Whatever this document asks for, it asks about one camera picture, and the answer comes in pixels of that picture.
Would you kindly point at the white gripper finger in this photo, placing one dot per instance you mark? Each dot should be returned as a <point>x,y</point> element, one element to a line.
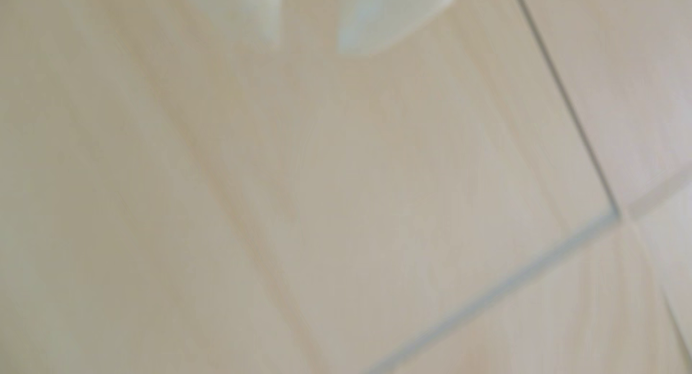
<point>384,14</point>
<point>243,9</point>

